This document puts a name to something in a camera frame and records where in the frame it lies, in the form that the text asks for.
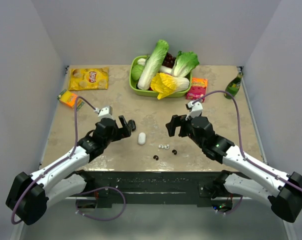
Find white radish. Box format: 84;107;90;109
137;58;172;75

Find dark red grapes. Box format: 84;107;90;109
162;53;176;69

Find tall napa cabbage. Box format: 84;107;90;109
137;39;169;91

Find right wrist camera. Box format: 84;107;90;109
185;101;203;121

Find green glass bottle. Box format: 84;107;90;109
224;72;244;99

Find yellow napa cabbage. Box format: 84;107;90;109
150;72;190;100

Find green leafy lettuce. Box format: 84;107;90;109
171;51;200;78

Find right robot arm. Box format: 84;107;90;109
165;115;302;223

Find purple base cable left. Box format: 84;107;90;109
75;186;127;222

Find yellow chips bag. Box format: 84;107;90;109
68;67;109;91

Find black earbud charging case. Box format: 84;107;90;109
128;119;137;132

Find green plastic basin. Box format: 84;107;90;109
129;55;193;98

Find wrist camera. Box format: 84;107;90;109
185;101;203;121
93;105;114;121

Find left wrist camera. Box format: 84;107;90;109
93;105;114;121

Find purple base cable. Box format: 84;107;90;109
75;186;127;222
214;194;244;216

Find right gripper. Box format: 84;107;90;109
165;114;205;149

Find white earbud charging case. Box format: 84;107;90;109
137;132;147;146

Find small green cabbage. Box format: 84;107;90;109
131;64;145;81

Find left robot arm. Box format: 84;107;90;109
5;115;132;225

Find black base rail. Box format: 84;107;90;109
75;170;240;208

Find pink snack box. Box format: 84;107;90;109
186;77;208;101

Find yellow orange sponge pack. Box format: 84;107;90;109
57;89;85;111

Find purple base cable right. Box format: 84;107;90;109
214;194;244;216

